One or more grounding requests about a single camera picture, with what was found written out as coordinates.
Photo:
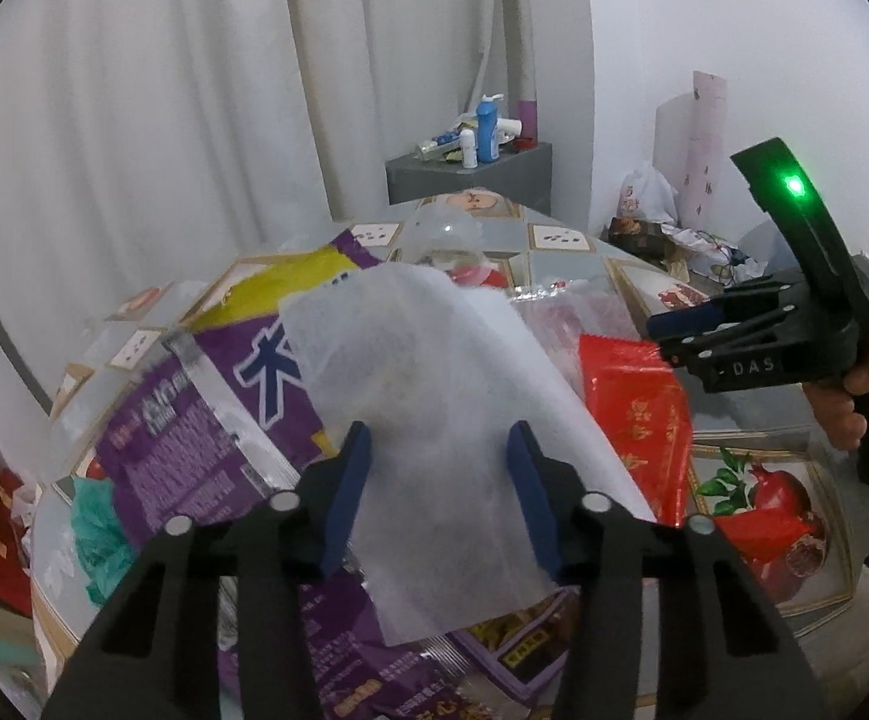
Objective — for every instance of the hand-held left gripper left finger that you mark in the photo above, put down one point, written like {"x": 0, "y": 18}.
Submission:
{"x": 344, "y": 495}

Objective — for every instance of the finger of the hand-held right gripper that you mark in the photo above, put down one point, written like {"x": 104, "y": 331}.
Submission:
{"x": 689, "y": 315}
{"x": 749, "y": 337}

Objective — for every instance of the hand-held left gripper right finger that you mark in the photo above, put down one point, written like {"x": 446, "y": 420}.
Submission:
{"x": 535, "y": 495}

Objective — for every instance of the red packet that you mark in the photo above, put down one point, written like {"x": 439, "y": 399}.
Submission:
{"x": 636, "y": 420}

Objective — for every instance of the white wet wipe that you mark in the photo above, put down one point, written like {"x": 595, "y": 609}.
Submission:
{"x": 434, "y": 390}

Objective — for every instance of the clear plastic dome lid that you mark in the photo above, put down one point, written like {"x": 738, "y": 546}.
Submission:
{"x": 442, "y": 240}

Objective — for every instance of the person's right hand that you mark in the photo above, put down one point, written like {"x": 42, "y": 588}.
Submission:
{"x": 835, "y": 412}

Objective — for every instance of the dark box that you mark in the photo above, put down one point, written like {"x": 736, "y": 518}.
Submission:
{"x": 640, "y": 236}

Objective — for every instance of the clear plastic bag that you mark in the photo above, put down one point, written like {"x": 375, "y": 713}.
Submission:
{"x": 576, "y": 315}

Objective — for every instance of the white plastic bag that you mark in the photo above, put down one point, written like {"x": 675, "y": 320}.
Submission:
{"x": 648, "y": 191}

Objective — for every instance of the purple snack bag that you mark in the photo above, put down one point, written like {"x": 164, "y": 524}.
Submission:
{"x": 202, "y": 435}

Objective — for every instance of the grey cabinet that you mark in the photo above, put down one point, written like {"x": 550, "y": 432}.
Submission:
{"x": 509, "y": 172}

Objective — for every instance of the teal plastic scrap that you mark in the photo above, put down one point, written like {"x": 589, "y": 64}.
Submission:
{"x": 100, "y": 532}

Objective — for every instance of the purple cylinder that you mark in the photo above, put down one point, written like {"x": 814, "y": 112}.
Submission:
{"x": 528, "y": 116}

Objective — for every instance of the blue bottle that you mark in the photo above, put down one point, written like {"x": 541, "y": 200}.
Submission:
{"x": 488, "y": 135}

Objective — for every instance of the small white bottle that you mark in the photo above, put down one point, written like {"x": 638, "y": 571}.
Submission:
{"x": 469, "y": 150}

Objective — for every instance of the toothpaste tube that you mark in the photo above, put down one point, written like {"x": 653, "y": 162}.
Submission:
{"x": 442, "y": 141}

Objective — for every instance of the red gift bag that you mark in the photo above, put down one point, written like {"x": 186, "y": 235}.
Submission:
{"x": 7, "y": 562}

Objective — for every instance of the white curtain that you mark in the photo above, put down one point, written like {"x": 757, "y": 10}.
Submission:
{"x": 179, "y": 90}

